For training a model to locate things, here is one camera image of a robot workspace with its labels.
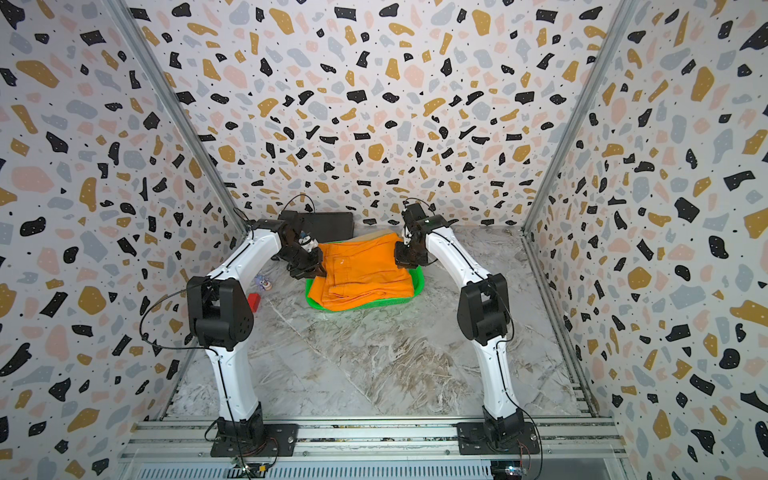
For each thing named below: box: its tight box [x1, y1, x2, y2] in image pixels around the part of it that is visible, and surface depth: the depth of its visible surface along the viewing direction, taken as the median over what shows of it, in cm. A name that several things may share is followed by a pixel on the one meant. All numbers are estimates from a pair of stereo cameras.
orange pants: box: [308, 232, 415, 311], surface depth 93 cm
